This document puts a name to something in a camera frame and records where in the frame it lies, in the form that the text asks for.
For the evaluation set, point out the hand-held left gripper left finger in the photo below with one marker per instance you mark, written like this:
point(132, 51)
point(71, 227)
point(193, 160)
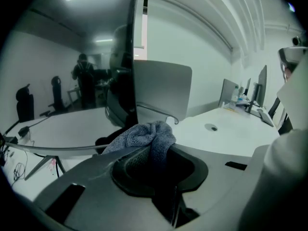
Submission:
point(96, 191)

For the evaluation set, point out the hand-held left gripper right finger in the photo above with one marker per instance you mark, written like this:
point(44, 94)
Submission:
point(221, 184)

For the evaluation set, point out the dark blue cloth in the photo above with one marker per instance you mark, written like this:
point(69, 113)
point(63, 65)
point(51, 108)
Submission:
point(144, 136)

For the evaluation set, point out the wide black curved monitor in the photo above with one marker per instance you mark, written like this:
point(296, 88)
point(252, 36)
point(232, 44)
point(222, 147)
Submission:
point(60, 80)

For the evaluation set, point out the dark monitor with stand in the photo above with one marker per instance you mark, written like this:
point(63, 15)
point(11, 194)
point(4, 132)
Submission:
point(261, 85)

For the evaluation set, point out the pink patterned card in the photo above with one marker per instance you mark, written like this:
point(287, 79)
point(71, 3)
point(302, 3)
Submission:
point(52, 164)

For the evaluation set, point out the person in white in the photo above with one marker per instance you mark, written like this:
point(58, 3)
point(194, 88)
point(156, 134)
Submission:
point(284, 165)

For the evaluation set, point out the small dark keyboard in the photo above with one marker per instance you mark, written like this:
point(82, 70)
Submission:
point(266, 119)

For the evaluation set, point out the blue packet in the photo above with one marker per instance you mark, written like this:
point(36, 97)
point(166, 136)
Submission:
point(241, 101)

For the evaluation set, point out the clear plastic bottle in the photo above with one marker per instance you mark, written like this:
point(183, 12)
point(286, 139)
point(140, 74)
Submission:
point(234, 100)

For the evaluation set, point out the black office chair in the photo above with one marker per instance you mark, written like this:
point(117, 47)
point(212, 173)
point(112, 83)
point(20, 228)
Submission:
point(279, 119)

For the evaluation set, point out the grey desk divider panel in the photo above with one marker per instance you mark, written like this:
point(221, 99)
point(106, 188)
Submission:
point(163, 88)
point(227, 93)

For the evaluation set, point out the bent metal rod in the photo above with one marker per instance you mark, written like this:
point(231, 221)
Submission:
point(156, 109)

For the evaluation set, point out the white head-mounted camera rig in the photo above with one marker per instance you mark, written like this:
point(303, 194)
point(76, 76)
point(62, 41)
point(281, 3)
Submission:
point(292, 53)

